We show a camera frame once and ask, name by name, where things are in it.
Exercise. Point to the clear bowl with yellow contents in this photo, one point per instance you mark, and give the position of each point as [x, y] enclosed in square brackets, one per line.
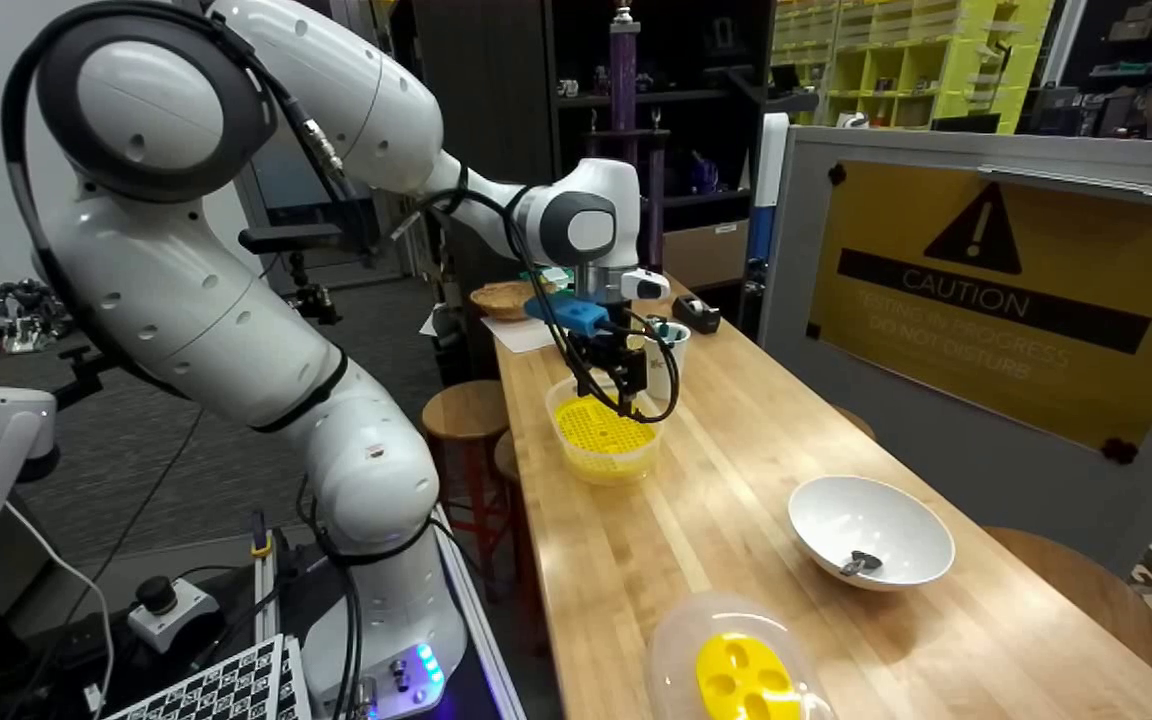
[736, 672]

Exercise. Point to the clear lunchbox with yellow strainer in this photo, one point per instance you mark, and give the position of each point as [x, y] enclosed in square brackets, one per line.
[596, 442]

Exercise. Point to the white ceramic bowl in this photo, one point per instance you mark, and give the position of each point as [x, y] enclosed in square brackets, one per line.
[871, 523]

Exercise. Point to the emergency stop button box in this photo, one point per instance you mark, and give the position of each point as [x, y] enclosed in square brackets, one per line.
[175, 615]

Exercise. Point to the yellow shelf unit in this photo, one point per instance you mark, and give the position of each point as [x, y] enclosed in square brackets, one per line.
[909, 60]

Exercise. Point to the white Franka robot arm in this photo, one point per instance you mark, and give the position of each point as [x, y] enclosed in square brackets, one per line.
[203, 295]

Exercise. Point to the white paper cup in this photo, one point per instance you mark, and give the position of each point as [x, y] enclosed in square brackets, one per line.
[658, 369]

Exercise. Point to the white robot stand rail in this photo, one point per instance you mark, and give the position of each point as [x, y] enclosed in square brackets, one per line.
[491, 654]

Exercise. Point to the small dark object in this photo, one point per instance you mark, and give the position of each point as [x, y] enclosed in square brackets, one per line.
[860, 561]

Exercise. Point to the black flat device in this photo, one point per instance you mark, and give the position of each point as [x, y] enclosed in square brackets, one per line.
[696, 314]

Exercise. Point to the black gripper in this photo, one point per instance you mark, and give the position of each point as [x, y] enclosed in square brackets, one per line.
[610, 353]

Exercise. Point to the purple bottle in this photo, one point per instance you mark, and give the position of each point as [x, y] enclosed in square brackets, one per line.
[622, 67]

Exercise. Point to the yellow caution sign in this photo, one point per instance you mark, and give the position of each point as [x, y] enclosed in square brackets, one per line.
[1000, 347]

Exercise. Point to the round wooden stool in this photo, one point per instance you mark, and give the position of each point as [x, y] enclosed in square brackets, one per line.
[460, 406]
[1083, 587]

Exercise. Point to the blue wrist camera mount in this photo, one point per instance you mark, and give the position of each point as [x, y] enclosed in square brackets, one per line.
[573, 314]

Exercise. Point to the grey barrier panel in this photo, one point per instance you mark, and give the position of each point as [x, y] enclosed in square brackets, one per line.
[949, 467]

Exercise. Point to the wooden bowl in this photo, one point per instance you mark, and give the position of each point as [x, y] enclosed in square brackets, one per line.
[500, 297]

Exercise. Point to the checkered calibration board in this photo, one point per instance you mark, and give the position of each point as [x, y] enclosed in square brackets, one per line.
[223, 684]

